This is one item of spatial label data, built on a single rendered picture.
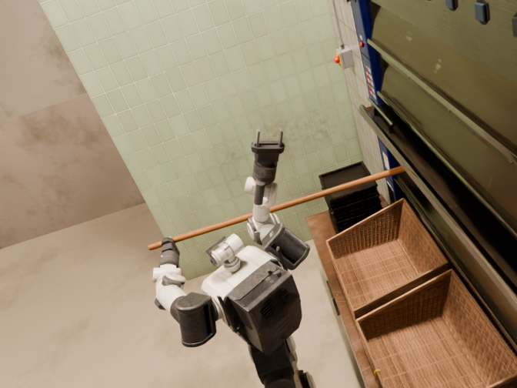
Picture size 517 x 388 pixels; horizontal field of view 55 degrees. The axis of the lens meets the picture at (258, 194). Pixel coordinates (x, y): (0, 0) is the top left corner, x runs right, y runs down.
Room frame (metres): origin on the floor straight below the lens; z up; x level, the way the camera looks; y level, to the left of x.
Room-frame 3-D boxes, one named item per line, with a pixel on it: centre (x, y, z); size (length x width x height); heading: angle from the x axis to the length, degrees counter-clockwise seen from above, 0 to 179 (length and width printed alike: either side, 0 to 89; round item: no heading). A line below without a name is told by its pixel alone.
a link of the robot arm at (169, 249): (1.88, 0.49, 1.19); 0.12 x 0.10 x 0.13; 174
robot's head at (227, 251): (1.38, 0.17, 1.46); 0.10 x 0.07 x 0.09; 118
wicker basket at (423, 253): (1.84, -0.47, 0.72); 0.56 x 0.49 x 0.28; 176
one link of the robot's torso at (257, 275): (1.32, 0.15, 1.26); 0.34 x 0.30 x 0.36; 118
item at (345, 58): (2.75, -0.75, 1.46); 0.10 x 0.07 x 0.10; 176
